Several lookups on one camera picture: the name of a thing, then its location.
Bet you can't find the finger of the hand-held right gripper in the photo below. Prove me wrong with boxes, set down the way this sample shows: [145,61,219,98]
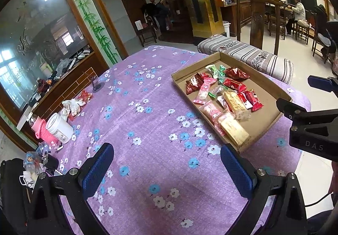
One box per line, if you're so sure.
[276,98,338,126]
[308,75,338,93]

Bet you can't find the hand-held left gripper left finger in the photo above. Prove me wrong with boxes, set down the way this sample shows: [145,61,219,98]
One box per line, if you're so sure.
[26,142,114,235]

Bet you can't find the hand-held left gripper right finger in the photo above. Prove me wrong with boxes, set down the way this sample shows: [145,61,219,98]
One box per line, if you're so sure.
[220,143,308,235]

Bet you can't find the cardboard box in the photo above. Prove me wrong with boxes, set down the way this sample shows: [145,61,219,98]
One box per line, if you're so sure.
[171,51,293,152]

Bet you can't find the yellow wafer packet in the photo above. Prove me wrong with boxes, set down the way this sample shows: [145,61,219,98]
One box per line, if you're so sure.
[219,113,251,146]
[222,91,251,120]

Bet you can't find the pink clear snack packet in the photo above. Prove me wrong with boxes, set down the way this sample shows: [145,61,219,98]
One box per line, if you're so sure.
[199,100,225,130]

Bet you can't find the dark red foil packet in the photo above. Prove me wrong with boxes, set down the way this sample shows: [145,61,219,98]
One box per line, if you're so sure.
[185,73,205,95]
[224,67,250,80]

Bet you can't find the small green clear packet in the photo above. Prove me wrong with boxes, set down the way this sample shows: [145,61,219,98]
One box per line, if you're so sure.
[209,85,228,99]

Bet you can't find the green candy wrapper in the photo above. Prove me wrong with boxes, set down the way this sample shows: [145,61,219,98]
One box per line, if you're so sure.
[217,65,228,83]

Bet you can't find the wooden dining chair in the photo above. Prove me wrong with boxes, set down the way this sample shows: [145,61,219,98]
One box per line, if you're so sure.
[312,30,336,62]
[268,13,287,40]
[296,22,311,45]

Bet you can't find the small black case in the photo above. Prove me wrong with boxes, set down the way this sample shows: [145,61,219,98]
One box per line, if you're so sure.
[44,156,60,172]

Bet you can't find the white plastic jar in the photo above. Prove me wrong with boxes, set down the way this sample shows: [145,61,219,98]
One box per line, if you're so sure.
[45,113,74,144]

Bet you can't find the folded striped blanket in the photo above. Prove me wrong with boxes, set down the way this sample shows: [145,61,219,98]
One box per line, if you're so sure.
[197,35,294,85]

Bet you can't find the pink sleeved bottle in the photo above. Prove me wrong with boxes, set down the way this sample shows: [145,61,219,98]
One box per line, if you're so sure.
[29,115,59,146]

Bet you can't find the white gloves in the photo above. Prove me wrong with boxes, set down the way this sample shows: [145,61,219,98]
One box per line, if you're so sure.
[61,98,86,119]

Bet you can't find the white face mask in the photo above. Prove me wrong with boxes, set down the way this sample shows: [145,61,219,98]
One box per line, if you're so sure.
[18,172,40,190]

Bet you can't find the small red packet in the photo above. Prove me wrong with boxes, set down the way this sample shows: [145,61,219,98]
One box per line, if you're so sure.
[79,89,93,105]

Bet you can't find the purple floral tablecloth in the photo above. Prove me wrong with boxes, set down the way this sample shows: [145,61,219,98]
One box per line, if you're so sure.
[58,45,312,235]

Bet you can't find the tall carved wooden chair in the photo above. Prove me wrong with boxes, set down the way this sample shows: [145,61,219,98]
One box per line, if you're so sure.
[235,0,287,56]

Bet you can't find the black bag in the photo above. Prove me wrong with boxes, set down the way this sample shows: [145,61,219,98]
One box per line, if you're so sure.
[0,158,35,235]

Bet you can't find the wooden cabinet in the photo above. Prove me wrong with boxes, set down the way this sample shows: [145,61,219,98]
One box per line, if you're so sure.
[215,0,251,37]

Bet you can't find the small wooden chair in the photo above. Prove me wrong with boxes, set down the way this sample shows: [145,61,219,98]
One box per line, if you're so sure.
[136,27,157,48]

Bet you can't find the bamboo painted panel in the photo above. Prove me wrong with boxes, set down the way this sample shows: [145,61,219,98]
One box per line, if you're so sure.
[59,0,119,66]

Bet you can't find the wooden door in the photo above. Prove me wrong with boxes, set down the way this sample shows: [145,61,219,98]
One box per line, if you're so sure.
[117,0,148,42]

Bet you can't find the black cable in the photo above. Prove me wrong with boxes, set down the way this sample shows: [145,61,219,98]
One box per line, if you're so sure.
[305,191,333,208]

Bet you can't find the black wire stand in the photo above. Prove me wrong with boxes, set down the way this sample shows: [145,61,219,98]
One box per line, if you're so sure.
[83,72,106,93]

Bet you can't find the etched wall mirror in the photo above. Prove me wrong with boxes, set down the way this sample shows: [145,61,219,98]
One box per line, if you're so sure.
[0,0,106,146]

